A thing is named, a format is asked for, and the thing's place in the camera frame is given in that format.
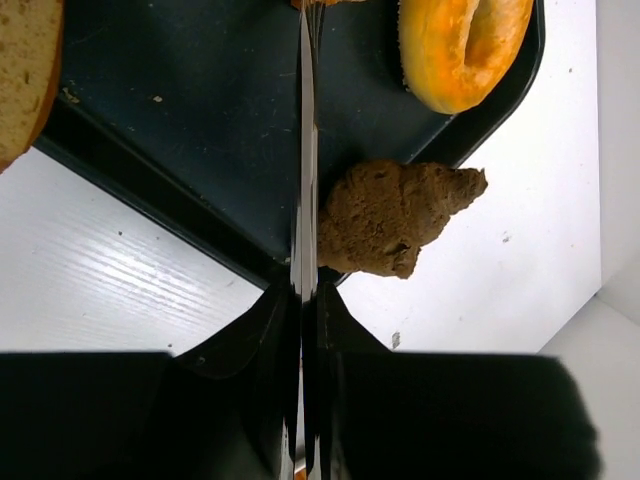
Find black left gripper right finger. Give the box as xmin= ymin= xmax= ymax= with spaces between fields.
xmin=317 ymin=285 xmax=600 ymax=479

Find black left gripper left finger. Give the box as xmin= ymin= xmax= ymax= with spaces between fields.
xmin=1 ymin=283 xmax=293 ymax=479

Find silver metal tongs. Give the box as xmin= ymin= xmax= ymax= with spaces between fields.
xmin=283 ymin=1 xmax=325 ymax=479

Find brown chocolate bread piece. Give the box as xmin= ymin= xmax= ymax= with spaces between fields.
xmin=318 ymin=159 xmax=488 ymax=279

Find orange glazed donut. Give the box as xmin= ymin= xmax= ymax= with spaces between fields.
xmin=398 ymin=0 xmax=533 ymax=114

